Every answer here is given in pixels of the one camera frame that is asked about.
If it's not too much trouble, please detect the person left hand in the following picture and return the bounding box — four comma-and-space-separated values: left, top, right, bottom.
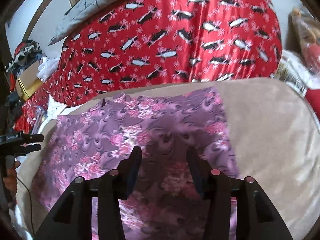
3, 160, 21, 198

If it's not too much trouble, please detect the pile of dark clothes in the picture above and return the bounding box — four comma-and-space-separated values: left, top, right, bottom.
5, 40, 42, 77

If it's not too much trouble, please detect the white paper sheet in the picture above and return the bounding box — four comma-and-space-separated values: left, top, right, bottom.
47, 95, 67, 121

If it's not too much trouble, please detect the stuffed toy in plastic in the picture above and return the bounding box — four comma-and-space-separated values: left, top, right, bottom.
291, 7, 319, 76

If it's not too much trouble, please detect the white crumpled cloth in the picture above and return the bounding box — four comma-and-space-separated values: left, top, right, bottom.
36, 56, 60, 82

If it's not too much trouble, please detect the purple floral cloth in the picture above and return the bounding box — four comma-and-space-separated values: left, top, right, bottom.
32, 87, 239, 239

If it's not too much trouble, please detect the red penguin print blanket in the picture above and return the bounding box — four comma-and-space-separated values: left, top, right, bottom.
14, 0, 282, 133

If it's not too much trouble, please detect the cardboard box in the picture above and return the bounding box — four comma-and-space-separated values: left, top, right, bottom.
15, 61, 42, 101

